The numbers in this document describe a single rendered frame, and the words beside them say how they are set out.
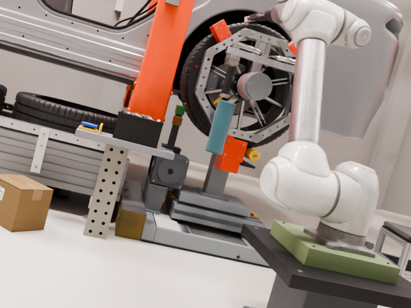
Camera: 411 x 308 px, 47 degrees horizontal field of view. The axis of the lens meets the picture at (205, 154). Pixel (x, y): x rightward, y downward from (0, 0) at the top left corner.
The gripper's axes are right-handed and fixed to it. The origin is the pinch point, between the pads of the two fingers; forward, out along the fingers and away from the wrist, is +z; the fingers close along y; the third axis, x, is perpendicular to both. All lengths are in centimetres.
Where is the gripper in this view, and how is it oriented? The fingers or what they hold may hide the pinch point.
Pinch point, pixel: (249, 19)
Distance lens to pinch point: 259.6
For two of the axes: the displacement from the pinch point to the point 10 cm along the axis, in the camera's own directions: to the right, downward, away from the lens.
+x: 0.2, -9.9, -1.3
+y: 8.2, -0.5, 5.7
